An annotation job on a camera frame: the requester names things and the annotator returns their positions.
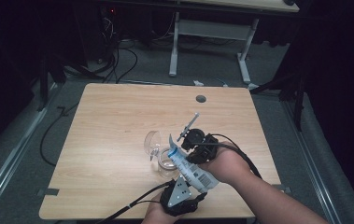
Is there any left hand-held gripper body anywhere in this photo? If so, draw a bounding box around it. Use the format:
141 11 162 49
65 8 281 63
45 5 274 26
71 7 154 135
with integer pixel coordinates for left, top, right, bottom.
160 175 197 217

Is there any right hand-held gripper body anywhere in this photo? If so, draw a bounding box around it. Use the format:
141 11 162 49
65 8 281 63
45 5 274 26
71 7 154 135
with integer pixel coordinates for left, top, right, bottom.
177 112 219 162

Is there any white and blue packet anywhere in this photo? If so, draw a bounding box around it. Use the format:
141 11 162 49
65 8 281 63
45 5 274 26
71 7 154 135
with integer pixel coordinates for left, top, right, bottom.
168 133 220 194

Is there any person's left hand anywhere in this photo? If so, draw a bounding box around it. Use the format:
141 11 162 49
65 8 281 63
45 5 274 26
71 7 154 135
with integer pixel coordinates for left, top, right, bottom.
141 194 178 224

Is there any person's right hand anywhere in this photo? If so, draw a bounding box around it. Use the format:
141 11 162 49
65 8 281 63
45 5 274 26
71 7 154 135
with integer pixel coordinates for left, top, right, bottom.
201 142 254 185

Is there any grey tape strip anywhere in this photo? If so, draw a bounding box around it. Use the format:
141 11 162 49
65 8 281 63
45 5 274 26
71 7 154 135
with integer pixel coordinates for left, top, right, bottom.
272 183 292 194
37 188 60 197

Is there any black tripod stand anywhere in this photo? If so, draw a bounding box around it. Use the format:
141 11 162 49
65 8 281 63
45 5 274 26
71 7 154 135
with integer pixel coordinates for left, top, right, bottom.
250 69 310 132

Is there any white-framed desk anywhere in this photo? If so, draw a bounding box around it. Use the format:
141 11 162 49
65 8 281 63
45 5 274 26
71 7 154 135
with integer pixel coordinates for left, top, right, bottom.
168 0 300 86

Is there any dark metal stand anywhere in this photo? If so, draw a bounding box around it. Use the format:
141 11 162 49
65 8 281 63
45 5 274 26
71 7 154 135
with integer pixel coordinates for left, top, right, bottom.
35 52 68 112

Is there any right hand-held gripper black cable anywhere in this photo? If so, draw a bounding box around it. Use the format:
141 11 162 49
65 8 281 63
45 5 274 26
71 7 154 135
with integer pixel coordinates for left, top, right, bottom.
210 133 263 180

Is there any hand-held gripper black cable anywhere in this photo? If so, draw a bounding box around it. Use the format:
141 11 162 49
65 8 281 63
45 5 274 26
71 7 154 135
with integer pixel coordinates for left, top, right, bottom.
95 181 173 224
210 133 263 180

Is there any left hand-held gripper black cable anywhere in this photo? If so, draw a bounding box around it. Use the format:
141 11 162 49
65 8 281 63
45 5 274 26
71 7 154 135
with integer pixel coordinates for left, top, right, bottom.
95 181 173 224

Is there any bundle of black cables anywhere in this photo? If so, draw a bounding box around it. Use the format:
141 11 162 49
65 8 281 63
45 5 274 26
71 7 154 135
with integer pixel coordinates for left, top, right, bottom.
96 15 140 84

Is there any long black floor cable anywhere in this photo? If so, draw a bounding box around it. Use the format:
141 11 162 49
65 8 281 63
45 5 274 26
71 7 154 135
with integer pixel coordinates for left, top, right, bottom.
39 102 82 167

